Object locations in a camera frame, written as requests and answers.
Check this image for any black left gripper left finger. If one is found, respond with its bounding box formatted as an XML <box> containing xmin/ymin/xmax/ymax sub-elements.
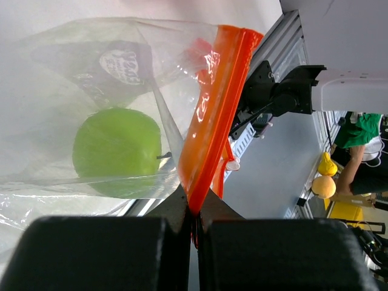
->
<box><xmin>1</xmin><ymin>187</ymin><xmax>190</xmax><ymax>290</ymax></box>

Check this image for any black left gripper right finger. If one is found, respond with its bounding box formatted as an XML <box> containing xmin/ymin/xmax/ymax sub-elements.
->
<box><xmin>197</xmin><ymin>192</ymin><xmax>378</xmax><ymax>290</ymax></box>

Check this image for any green apple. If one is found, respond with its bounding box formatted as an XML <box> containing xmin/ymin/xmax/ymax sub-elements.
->
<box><xmin>72</xmin><ymin>107</ymin><xmax>162</xmax><ymax>199</ymax></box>

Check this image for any clear zip top bag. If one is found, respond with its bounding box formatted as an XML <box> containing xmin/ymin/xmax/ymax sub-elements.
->
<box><xmin>1</xmin><ymin>18</ymin><xmax>263</xmax><ymax>254</ymax></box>

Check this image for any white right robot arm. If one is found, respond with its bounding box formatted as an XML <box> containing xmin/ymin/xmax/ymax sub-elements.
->
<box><xmin>269</xmin><ymin>65</ymin><xmax>387</xmax><ymax>117</ymax></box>

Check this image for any white slotted cable duct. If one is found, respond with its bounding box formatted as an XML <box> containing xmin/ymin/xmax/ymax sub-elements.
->
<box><xmin>229</xmin><ymin>123</ymin><xmax>256</xmax><ymax>159</ymax></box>

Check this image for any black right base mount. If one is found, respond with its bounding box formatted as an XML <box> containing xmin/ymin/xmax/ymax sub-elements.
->
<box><xmin>229</xmin><ymin>60</ymin><xmax>275</xmax><ymax>141</ymax></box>

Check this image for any aluminium mounting rail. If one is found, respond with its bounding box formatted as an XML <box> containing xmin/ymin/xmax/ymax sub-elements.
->
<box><xmin>248</xmin><ymin>10</ymin><xmax>303</xmax><ymax>82</ymax></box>

